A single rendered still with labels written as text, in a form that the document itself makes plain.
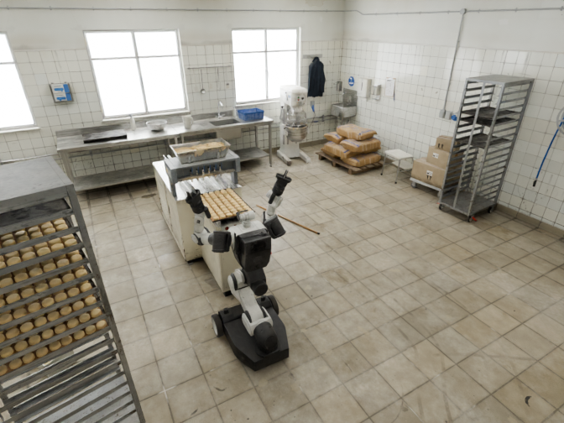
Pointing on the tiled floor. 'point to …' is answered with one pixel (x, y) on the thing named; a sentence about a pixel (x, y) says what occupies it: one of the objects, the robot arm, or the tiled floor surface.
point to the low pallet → (349, 164)
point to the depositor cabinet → (181, 214)
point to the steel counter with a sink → (223, 128)
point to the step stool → (399, 160)
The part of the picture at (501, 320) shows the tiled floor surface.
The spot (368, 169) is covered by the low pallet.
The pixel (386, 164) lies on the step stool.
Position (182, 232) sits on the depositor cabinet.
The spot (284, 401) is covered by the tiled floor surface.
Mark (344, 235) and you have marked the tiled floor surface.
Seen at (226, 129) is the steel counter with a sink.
